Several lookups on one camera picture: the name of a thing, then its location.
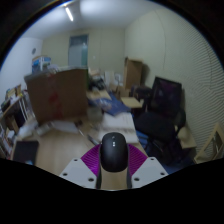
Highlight black mouse pad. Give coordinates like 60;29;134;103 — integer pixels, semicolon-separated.
12;140;40;165

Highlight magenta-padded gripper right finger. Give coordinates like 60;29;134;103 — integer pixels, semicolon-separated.
126;143;169;190

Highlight blue and white cabinet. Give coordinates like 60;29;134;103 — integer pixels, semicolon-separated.
32;55;52;73

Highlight shelf unit with books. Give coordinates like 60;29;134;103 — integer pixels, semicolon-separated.
0;123;14;160

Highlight door with glass pane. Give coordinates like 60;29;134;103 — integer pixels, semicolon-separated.
68;34;89;67

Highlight black marker pen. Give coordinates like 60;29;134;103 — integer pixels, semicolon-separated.
87;133;101;146

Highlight light wooden chair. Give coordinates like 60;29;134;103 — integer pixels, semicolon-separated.
194;122;224;164

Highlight large brown cardboard box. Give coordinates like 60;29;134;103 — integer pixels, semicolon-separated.
24;67;90;126

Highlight tall open cardboard box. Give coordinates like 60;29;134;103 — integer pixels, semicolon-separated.
123;57;144;90

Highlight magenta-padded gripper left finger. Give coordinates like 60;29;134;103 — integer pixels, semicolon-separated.
59;143;103;190

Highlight flat cardboard piece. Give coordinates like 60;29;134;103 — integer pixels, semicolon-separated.
176;126;198;150

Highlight black office chair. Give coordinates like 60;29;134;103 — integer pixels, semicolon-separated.
134;76;188;165

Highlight cluttered wooden side desk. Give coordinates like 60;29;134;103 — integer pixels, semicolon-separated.
0;84;34;134

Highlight blue book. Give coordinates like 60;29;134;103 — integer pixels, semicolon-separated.
94;96;132;117

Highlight ceiling tube light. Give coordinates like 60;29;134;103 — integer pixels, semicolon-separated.
64;5;75;23

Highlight black computer mouse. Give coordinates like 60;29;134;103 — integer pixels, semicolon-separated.
99;132;130;173

